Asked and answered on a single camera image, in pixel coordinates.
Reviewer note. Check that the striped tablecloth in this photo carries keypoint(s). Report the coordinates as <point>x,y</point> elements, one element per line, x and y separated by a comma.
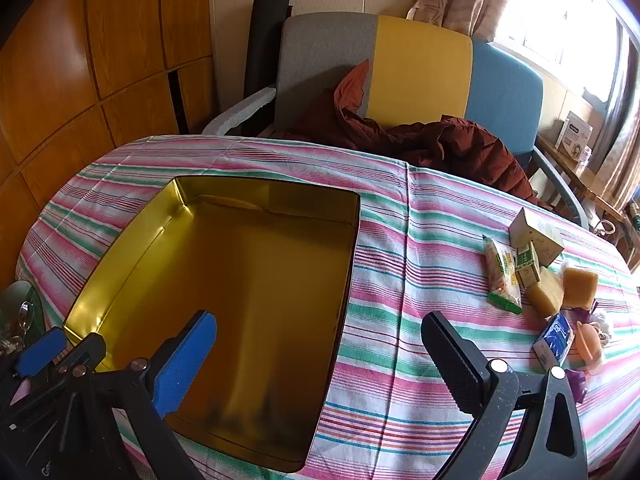
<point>410,260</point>

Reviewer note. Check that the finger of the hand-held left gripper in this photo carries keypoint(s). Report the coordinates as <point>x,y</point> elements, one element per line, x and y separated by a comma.
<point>40,352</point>

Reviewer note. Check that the tan sponge block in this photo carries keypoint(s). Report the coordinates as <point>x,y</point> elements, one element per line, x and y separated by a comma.
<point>545,297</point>

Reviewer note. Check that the grey yellow blue armchair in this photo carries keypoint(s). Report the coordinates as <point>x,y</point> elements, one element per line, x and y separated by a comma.
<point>420,70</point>

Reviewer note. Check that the pink egg-shaped toy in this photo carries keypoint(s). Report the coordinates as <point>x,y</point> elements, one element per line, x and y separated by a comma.
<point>589,345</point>

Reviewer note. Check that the wooden wardrobe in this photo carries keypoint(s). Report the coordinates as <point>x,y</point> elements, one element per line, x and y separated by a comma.
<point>75,70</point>

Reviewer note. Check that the dark red jacket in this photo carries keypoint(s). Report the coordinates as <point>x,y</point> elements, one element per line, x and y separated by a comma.
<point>450,150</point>

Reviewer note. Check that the small green white box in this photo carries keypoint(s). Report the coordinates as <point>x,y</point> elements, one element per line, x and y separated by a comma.
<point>527,265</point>

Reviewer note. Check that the black rolled mat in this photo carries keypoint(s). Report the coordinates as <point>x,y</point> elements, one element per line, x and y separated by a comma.
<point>265,60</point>

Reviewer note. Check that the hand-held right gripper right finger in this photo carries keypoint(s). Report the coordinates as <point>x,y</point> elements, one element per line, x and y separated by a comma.
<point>452,360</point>

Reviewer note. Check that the grey-brown curtain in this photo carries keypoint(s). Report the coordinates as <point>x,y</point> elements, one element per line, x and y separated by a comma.
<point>622,160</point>

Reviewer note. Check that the beige carton box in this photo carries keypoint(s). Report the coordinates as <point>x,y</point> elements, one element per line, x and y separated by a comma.
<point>535,232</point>

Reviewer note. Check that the blue white packet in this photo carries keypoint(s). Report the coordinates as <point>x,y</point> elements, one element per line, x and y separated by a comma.
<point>554,340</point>

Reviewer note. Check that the window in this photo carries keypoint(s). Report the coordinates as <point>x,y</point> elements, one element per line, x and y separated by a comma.
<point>550,15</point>

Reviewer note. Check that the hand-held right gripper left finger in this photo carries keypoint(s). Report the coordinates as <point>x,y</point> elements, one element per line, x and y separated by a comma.
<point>182,365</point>

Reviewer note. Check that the maroon and gold tin box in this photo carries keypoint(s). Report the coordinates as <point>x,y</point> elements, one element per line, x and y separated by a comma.
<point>235,285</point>

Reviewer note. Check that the green yellow snack packet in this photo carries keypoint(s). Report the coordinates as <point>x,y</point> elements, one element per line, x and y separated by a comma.
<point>501,277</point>

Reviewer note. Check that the purple snack packet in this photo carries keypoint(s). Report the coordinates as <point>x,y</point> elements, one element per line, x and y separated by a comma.
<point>578,385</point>

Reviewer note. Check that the wooden side table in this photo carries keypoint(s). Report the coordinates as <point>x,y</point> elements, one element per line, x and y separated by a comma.
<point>575,175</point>

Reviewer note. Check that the white printed box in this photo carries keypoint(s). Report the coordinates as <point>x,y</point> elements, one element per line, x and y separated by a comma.
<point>574,137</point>

